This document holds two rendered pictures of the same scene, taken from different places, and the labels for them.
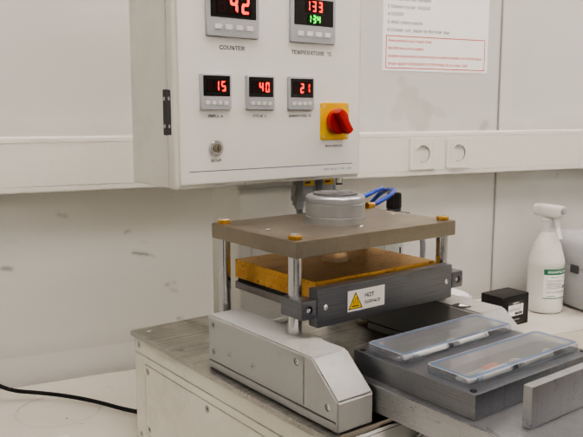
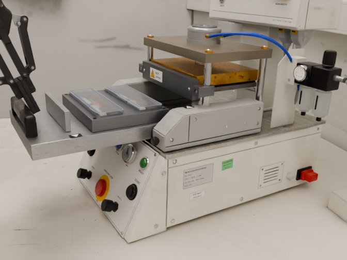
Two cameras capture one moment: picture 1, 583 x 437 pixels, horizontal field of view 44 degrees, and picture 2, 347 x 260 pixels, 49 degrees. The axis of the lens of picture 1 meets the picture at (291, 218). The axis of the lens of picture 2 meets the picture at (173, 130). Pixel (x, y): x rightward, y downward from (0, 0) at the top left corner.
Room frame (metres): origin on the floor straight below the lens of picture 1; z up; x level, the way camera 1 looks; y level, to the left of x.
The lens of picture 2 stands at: (0.97, -0.96, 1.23)
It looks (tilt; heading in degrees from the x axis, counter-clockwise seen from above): 21 degrees down; 96
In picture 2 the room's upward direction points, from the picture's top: 2 degrees clockwise
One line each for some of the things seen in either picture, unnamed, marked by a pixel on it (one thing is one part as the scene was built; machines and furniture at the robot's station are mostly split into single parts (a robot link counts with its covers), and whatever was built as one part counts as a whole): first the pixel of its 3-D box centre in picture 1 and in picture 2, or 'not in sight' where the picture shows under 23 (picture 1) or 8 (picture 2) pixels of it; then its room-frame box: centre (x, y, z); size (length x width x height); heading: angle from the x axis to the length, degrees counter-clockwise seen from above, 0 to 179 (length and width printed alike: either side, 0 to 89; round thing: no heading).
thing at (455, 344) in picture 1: (442, 342); (131, 99); (0.79, -0.17, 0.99); 0.18 x 0.06 x 0.02; 128
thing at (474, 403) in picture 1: (472, 361); (113, 106); (0.76, -0.20, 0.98); 0.20 x 0.17 x 0.03; 128
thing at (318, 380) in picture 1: (282, 363); (149, 91); (0.80, 0.01, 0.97); 0.25 x 0.05 x 0.07; 38
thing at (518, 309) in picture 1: (504, 307); not in sight; (1.54, -0.47, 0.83); 0.09 x 0.06 x 0.07; 125
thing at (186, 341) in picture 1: (317, 348); (210, 114); (0.97, -0.04, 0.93); 0.46 x 0.35 x 0.01; 38
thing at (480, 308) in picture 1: (446, 322); (207, 123); (0.96, -0.21, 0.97); 0.26 x 0.05 x 0.07; 38
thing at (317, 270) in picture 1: (339, 253); (204, 61); (0.94, -0.06, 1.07); 0.22 x 0.17 x 0.10; 128
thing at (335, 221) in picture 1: (330, 236); (218, 54); (0.98, -0.05, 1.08); 0.31 x 0.24 x 0.13; 128
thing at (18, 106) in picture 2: not in sight; (22, 114); (0.61, -0.31, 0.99); 0.15 x 0.02 x 0.04; 128
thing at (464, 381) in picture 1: (506, 362); (94, 104); (0.72, -0.22, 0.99); 0.18 x 0.06 x 0.02; 127
